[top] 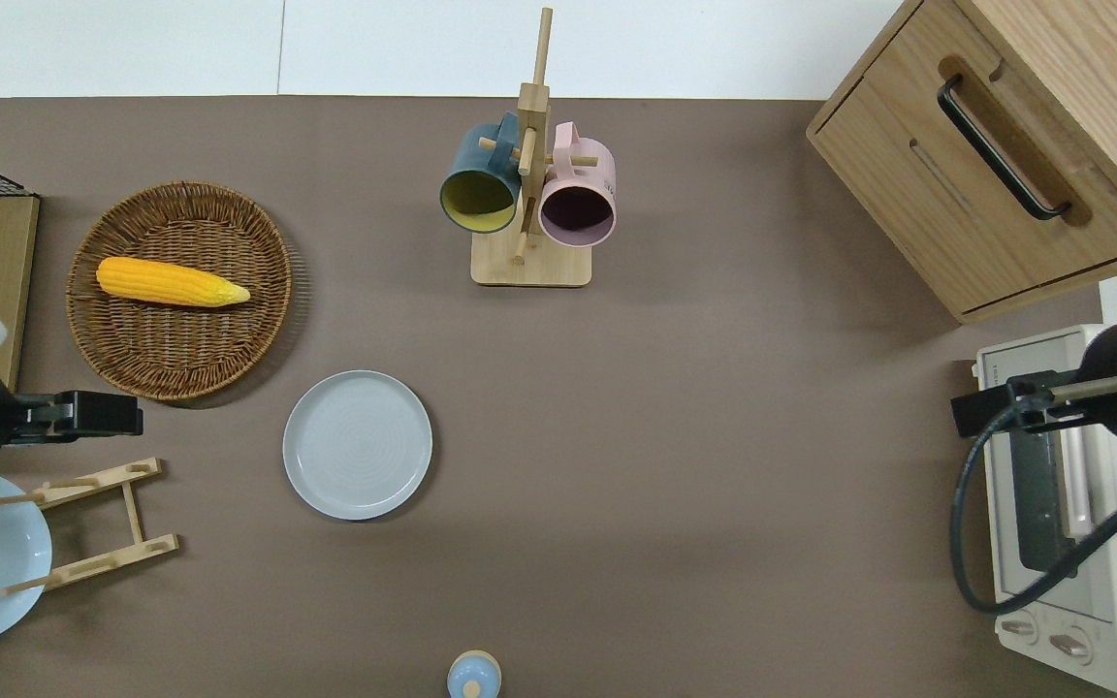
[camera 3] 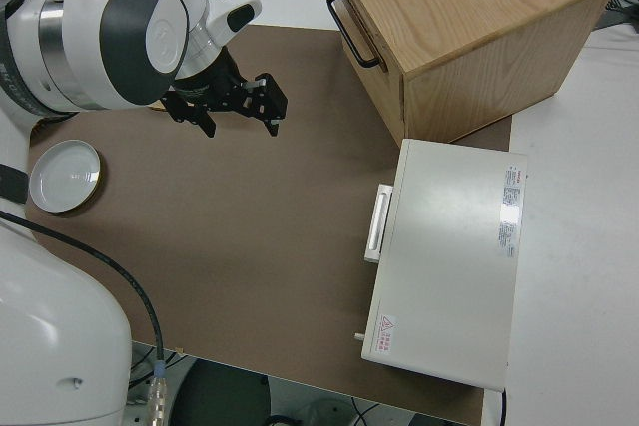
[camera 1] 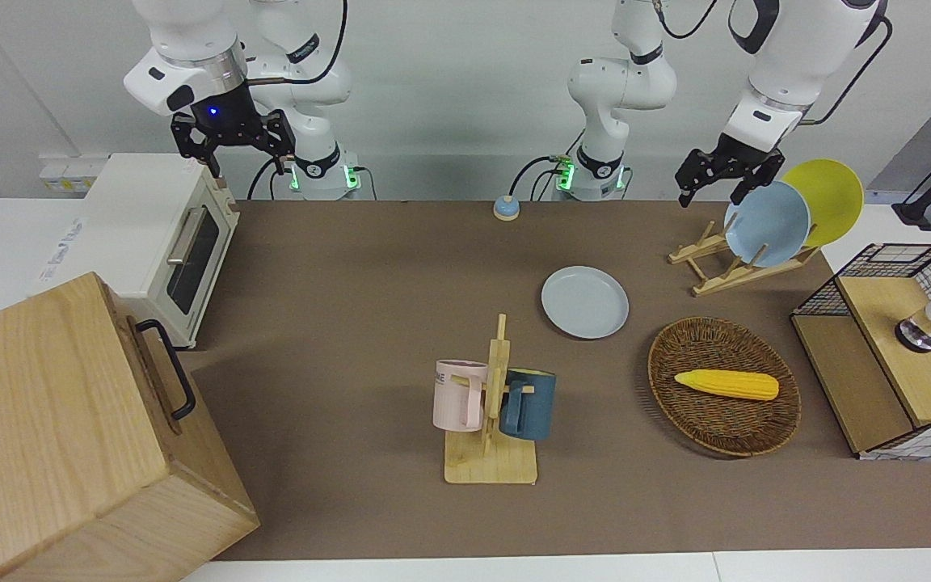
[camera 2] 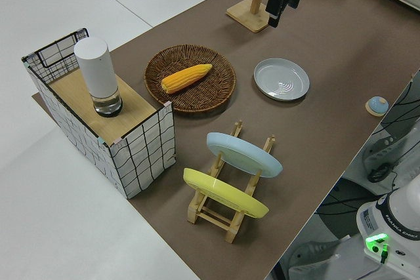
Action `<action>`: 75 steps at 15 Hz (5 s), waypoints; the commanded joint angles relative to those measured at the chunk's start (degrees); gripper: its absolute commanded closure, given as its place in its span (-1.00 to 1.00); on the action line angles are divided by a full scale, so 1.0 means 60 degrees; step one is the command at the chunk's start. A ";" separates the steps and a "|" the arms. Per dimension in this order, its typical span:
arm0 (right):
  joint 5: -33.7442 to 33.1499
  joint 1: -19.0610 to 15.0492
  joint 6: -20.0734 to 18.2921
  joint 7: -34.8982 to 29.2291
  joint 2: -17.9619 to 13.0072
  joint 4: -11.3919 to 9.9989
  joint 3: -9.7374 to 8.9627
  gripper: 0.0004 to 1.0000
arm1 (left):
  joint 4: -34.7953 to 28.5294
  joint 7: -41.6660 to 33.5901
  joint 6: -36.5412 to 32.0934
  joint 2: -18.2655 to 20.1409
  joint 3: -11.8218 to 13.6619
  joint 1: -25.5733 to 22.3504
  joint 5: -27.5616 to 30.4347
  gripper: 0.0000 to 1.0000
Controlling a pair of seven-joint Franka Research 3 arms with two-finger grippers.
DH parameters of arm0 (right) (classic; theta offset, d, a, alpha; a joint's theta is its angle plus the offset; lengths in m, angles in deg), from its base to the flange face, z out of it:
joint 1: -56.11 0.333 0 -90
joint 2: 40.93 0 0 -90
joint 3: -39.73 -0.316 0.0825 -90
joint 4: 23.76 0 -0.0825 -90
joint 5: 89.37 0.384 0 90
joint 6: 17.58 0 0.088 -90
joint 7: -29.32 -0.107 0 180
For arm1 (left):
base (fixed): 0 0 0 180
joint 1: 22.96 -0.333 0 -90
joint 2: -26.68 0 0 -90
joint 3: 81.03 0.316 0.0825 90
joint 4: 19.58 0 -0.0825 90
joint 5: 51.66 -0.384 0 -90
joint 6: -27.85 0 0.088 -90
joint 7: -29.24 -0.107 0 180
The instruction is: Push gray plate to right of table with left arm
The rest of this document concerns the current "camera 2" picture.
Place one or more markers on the white cylinder with glass base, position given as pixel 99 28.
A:
pixel 96 70

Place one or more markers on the wooden mug tree stand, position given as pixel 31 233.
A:
pixel 249 14

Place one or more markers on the wooden dish rack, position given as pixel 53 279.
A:
pixel 213 219

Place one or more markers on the brown table mat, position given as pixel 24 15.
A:
pixel 328 135

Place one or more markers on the round wicker basket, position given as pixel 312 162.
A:
pixel 213 96

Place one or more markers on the yellow corn cob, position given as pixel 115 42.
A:
pixel 185 78

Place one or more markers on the blue dome on wooden base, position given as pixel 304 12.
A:
pixel 377 105

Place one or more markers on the white vented plastic housing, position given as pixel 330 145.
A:
pixel 377 149

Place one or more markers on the gray ceramic plate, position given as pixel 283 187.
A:
pixel 281 80

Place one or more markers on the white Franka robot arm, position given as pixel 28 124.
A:
pixel 403 175

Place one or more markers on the yellow plate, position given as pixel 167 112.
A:
pixel 223 194

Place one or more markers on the light blue plate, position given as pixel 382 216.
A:
pixel 243 155

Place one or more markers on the light wooden board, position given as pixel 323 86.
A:
pixel 131 109

